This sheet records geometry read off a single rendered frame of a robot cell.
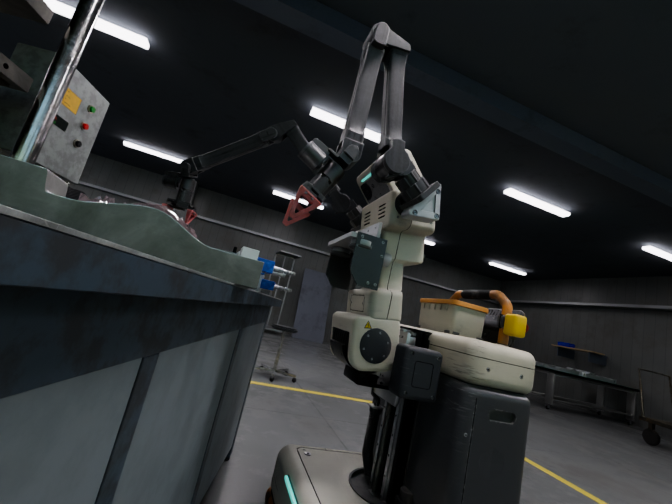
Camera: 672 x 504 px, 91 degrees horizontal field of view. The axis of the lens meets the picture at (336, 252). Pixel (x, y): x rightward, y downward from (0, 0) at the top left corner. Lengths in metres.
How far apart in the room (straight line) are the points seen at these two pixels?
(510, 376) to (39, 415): 1.03
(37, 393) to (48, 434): 0.06
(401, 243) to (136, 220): 0.77
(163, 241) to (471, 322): 0.96
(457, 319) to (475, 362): 0.20
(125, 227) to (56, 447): 0.37
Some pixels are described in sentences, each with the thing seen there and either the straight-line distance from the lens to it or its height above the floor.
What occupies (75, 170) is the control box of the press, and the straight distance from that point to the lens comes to 1.81.
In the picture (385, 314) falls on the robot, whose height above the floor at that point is 0.82.
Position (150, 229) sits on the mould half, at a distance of 0.68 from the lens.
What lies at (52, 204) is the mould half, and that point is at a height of 0.85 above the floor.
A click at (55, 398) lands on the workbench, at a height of 0.66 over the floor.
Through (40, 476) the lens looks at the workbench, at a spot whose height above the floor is 0.58.
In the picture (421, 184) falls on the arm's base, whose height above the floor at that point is 1.20.
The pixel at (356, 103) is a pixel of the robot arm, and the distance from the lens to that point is 1.02.
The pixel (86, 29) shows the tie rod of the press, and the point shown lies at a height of 1.52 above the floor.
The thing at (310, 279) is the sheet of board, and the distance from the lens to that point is 9.15.
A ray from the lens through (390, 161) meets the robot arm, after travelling 0.95.
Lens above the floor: 0.79
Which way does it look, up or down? 10 degrees up
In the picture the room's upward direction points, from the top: 13 degrees clockwise
